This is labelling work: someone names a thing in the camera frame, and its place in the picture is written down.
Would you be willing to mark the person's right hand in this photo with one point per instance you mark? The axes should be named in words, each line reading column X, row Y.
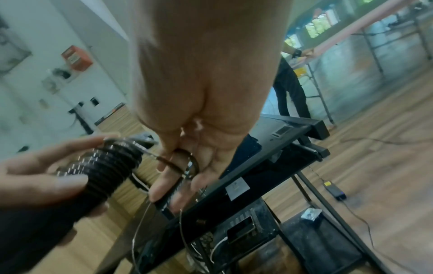
column 209, row 67

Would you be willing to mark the person's left hand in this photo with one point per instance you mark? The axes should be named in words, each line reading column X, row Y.
column 27, row 184

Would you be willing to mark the red alarm box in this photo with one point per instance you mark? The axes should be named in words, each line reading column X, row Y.
column 77, row 59

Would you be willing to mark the black glossy low table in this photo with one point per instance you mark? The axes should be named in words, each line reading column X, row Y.
column 270, row 166

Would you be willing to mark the white socket with plug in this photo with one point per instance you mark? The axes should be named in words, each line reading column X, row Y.
column 61, row 72

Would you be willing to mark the white folding table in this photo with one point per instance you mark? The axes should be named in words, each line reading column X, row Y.
column 341, row 34

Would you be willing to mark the blue black power adapter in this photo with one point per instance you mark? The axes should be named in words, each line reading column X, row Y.
column 335, row 190

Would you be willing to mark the crumpled white wrapper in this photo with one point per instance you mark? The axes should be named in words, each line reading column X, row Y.
column 311, row 214

